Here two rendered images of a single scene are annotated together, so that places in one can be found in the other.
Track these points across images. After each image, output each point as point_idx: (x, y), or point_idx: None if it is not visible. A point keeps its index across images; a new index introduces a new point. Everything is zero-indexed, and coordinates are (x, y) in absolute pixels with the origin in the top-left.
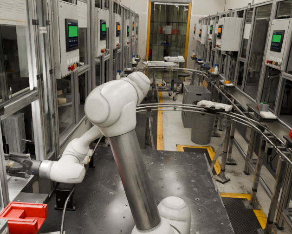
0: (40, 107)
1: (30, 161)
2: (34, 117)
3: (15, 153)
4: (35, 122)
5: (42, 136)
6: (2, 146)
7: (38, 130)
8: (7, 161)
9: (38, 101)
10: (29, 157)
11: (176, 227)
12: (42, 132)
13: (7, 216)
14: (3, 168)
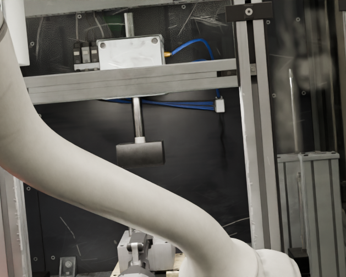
0: (250, 116)
1: (128, 266)
2: (244, 150)
3: (138, 234)
4: (246, 169)
5: (252, 220)
6: (11, 174)
7: (248, 197)
8: (161, 262)
9: (241, 97)
10: (132, 253)
11: None
12: (254, 205)
13: None
14: (11, 233)
